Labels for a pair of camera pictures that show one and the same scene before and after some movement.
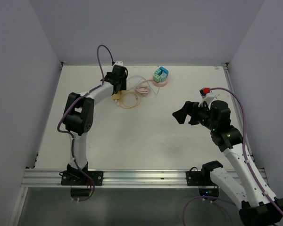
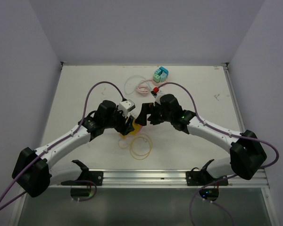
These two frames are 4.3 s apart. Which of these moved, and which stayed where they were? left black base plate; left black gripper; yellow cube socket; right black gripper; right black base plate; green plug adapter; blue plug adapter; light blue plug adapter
Moved: left black gripper; yellow cube socket; right black gripper
Stayed: green plug adapter; light blue plug adapter; blue plug adapter; right black base plate; left black base plate
